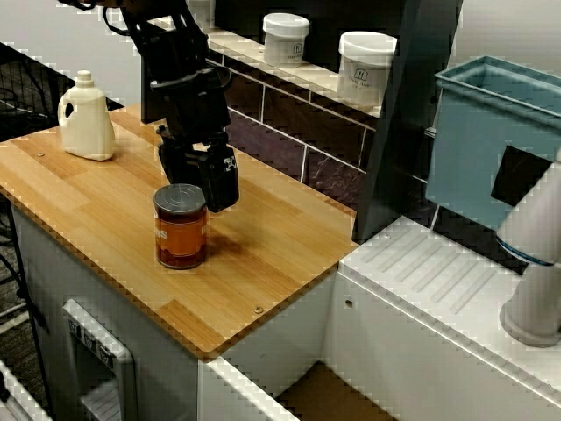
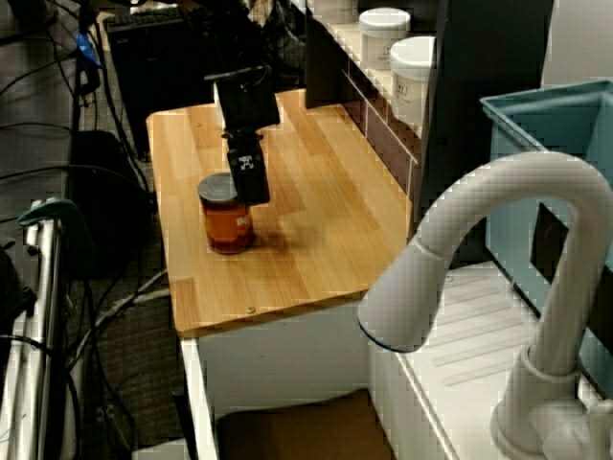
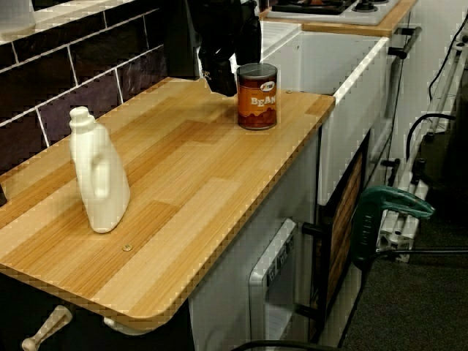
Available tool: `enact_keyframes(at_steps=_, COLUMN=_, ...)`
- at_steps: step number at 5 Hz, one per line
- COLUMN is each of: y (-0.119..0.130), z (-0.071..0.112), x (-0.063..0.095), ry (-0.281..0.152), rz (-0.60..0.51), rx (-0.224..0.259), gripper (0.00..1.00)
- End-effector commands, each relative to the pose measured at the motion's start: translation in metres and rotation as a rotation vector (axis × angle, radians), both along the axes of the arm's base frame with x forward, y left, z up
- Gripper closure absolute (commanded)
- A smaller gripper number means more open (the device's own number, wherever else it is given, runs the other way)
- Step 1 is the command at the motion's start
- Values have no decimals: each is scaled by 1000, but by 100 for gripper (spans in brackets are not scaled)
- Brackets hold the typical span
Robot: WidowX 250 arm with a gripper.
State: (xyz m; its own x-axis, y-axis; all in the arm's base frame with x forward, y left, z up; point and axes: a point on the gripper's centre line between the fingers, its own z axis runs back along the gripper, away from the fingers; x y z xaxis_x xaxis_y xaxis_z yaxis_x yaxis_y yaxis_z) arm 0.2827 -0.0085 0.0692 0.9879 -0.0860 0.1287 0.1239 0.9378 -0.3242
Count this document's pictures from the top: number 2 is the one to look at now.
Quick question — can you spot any dark upright panel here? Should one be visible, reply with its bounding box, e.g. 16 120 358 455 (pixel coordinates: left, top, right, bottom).
416 0 555 269

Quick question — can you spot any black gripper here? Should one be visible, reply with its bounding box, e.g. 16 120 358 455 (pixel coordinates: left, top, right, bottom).
220 126 270 206

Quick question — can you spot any cream shelf ledge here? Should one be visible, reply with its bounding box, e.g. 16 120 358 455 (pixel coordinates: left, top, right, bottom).
325 18 422 140

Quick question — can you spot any dark tiled backsplash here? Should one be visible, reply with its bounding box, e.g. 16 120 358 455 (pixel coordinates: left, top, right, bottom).
342 66 422 202

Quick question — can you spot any aluminium frame rail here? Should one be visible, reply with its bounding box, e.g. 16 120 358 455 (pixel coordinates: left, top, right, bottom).
0 198 66 460

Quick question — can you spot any green clamp handle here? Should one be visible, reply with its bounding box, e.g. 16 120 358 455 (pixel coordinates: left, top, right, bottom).
16 196 97 260

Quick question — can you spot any black equipment case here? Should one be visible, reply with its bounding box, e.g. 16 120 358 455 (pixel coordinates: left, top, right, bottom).
104 11 216 159

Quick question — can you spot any white labelled jar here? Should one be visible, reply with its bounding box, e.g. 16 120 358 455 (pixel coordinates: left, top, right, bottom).
358 7 412 71
389 35 437 128

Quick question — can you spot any teal plastic bin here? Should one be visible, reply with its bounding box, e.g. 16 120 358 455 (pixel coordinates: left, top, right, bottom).
480 79 613 399

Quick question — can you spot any white floor cable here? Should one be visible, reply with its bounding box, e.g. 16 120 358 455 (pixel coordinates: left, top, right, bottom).
85 270 169 336

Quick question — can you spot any blue clip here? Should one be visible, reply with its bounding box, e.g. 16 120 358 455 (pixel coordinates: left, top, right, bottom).
76 31 104 71

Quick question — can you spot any orange beans can grey lid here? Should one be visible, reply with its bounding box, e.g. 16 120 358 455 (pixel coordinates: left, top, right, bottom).
197 172 257 256

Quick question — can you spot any white toy kitchen cabinet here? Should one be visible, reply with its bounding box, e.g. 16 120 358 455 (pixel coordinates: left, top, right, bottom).
179 261 613 460

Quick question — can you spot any black hutch end panel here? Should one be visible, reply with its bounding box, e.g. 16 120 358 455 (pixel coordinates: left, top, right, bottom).
305 0 365 109

